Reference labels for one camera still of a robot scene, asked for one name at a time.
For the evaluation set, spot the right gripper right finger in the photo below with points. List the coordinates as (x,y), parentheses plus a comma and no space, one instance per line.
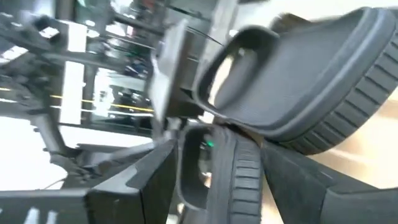
(311,199)

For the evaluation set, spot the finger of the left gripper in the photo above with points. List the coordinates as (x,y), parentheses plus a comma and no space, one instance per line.
(168,68)

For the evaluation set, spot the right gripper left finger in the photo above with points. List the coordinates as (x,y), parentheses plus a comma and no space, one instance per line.
(124,199)

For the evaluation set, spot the black rubber slide sandal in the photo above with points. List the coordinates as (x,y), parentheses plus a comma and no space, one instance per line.
(295,77)
(245,186)

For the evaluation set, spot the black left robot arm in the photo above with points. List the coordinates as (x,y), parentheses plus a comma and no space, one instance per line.
(28,62)

